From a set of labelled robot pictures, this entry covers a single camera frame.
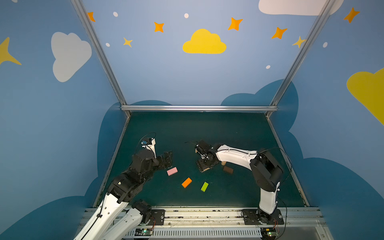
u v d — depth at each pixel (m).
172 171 0.90
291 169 0.97
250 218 0.74
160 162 0.60
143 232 0.70
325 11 0.71
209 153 0.68
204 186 0.84
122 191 0.45
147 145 0.58
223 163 0.92
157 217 0.74
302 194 0.87
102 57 0.86
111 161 1.00
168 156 0.62
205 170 0.88
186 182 0.86
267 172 0.49
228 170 0.90
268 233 0.71
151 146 0.62
